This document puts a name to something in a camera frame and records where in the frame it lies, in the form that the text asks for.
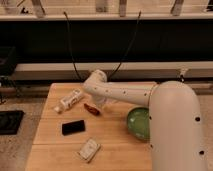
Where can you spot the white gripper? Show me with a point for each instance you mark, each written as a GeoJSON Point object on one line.
{"type": "Point", "coordinates": [101, 101]}

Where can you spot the red dried chili pepper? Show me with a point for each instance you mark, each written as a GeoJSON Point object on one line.
{"type": "Point", "coordinates": [91, 109]}

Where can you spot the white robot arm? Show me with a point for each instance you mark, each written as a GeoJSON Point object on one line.
{"type": "Point", "coordinates": [175, 119]}

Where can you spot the black smartphone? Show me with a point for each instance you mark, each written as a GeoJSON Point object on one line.
{"type": "Point", "coordinates": [73, 127]}

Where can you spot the green ceramic bowl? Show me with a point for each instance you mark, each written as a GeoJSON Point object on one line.
{"type": "Point", "coordinates": [138, 123]}

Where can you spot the small white box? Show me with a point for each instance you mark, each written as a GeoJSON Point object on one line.
{"type": "Point", "coordinates": [89, 149]}

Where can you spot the black floor mat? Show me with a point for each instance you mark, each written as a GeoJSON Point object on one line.
{"type": "Point", "coordinates": [10, 121]}

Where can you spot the right wall outlet plug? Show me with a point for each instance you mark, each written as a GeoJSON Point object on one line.
{"type": "Point", "coordinates": [182, 74]}

